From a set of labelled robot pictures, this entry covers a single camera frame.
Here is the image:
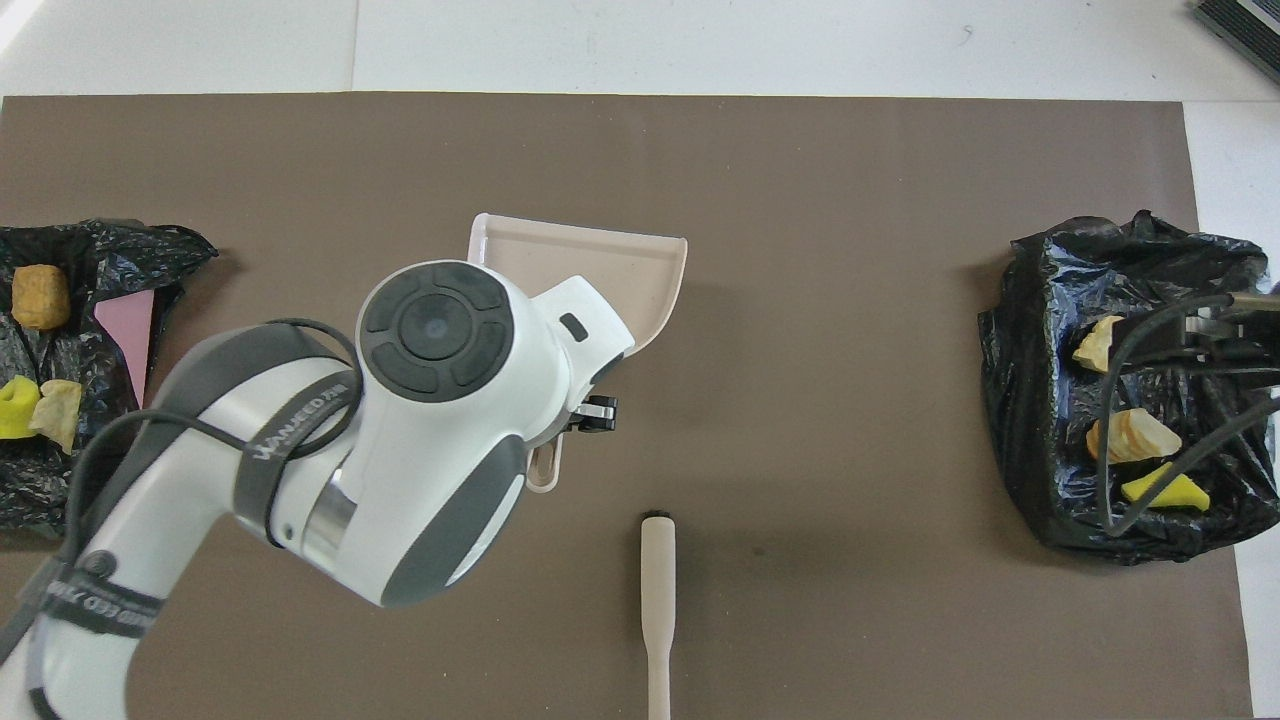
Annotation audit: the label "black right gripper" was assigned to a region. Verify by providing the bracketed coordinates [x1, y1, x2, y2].
[1180, 305, 1280, 371]

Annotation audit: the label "black trash bag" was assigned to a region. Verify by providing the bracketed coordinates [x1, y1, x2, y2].
[0, 219, 219, 539]

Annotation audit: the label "sliced bread loaf piece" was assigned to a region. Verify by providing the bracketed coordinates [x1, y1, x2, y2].
[1086, 407, 1183, 466]

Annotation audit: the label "pink plastic bin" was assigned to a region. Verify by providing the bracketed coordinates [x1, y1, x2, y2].
[94, 289, 156, 409]

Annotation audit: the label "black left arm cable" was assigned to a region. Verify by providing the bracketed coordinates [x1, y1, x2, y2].
[0, 318, 363, 720]

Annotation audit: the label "yellow sponge wedge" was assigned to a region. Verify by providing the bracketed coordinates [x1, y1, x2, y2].
[1120, 461, 1211, 513]

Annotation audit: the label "beige plastic dustpan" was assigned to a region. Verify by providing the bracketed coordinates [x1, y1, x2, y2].
[468, 212, 689, 494]

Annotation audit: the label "dark grey ribbed device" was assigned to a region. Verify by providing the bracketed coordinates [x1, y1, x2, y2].
[1192, 0, 1280, 86]

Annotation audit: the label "notched yellow sponge block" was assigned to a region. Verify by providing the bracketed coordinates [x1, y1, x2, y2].
[0, 375, 43, 440]

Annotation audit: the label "beige hand brush black bristles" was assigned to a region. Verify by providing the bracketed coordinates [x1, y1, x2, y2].
[640, 510, 677, 720]

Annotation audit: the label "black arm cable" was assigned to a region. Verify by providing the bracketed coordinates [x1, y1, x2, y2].
[1095, 290, 1280, 538]
[0, 318, 363, 720]

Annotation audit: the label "brown fried nugget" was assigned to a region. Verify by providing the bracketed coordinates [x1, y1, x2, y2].
[11, 265, 71, 331]

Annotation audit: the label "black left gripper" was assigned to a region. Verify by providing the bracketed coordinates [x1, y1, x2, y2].
[568, 395, 619, 434]

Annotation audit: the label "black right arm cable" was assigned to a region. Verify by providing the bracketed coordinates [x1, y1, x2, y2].
[1095, 290, 1280, 538]

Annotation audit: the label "orange striped bread piece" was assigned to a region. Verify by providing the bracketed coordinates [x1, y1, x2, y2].
[30, 379, 84, 454]

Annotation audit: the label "pale bread chunk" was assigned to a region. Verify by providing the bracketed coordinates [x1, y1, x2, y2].
[1072, 315, 1126, 376]

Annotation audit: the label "brown table mat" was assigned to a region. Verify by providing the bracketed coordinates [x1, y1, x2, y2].
[0, 92, 1254, 720]

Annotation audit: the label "black trash bag lined bin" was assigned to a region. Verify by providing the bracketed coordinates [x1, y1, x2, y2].
[978, 209, 1280, 567]

